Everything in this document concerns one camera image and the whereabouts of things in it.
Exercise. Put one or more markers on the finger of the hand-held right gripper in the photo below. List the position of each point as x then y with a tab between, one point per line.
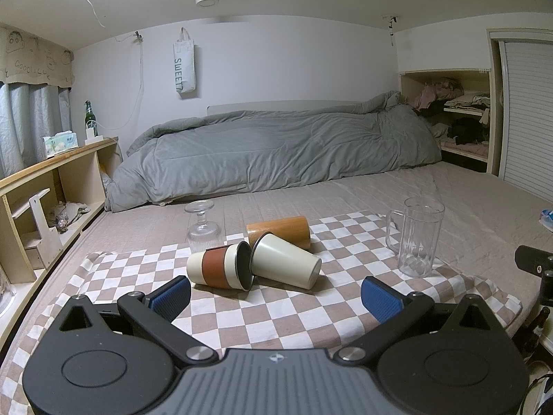
532	259

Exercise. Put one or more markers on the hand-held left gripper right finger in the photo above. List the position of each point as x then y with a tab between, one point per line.
381	304

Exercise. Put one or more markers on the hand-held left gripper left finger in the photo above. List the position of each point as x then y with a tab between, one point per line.
173	297

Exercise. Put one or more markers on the cream cup with brown sleeve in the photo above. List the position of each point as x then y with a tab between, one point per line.
214	269

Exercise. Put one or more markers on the plain cream cup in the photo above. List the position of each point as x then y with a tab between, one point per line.
287	263

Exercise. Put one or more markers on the bamboo wooden cup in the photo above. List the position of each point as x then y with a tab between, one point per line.
281	230

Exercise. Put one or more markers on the blue and white packet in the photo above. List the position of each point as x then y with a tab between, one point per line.
548	219

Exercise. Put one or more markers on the ribbed glass goblet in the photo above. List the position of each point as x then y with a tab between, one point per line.
203	231

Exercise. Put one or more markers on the clear plastic mug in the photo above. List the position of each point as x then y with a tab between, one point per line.
419	242

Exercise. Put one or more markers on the dark bottle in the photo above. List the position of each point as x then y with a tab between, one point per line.
532	333

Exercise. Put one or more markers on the brown checkered cloth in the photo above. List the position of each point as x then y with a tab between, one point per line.
276	315

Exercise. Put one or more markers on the wooden clothes shelf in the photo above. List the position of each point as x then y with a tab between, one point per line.
486	138

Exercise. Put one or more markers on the crumpled beige cloth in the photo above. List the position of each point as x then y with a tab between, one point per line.
71	214

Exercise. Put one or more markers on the black clothes pile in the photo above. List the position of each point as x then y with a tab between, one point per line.
468	132

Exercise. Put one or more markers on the wooden stand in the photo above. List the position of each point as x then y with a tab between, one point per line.
43	229

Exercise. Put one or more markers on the white slatted wardrobe door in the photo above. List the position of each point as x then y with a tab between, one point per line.
527	112

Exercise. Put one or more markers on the wooden bedside shelf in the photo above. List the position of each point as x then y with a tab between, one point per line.
82	173

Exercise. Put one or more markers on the white folded clothes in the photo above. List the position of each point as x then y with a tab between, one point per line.
468	101

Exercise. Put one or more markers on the grey duvet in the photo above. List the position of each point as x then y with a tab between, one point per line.
268	151

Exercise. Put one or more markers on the white charger block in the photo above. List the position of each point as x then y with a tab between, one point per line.
93	135

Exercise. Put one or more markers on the green tissue pack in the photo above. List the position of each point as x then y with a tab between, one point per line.
60	144

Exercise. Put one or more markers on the pink clothes pile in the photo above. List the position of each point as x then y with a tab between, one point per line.
434	93

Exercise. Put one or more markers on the green glass bottle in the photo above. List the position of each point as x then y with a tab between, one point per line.
89	116

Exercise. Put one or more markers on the grey curtain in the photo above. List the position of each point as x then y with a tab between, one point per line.
26	125

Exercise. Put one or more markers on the white tote bag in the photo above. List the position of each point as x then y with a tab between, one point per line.
185	67

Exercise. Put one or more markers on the cartoon printed valance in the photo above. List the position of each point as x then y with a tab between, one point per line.
30	58

